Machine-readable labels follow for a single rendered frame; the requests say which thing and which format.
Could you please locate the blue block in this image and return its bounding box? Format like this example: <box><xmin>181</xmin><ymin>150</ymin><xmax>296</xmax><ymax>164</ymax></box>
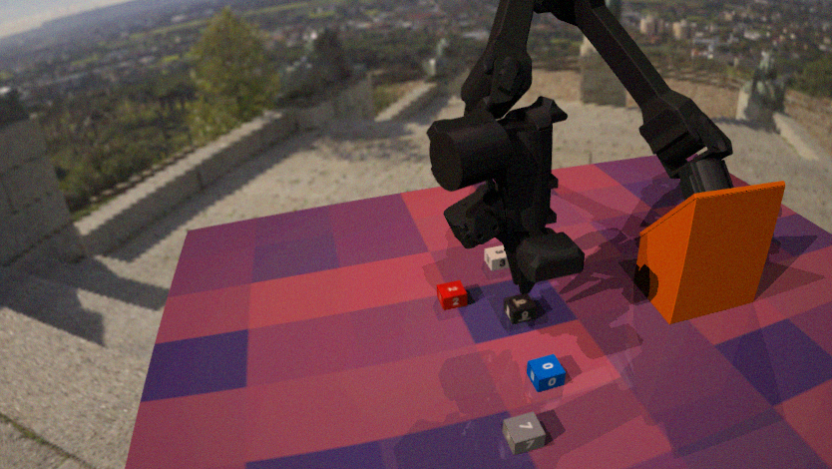
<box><xmin>527</xmin><ymin>354</ymin><xmax>566</xmax><ymax>392</ymax></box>

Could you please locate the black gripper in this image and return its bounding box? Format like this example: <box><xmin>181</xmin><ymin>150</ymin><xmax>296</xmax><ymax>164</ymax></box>
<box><xmin>493</xmin><ymin>168</ymin><xmax>585</xmax><ymax>294</ymax></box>

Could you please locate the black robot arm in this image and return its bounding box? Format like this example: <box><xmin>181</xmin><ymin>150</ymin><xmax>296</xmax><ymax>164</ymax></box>
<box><xmin>426</xmin><ymin>0</ymin><xmax>734</xmax><ymax>248</ymax></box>

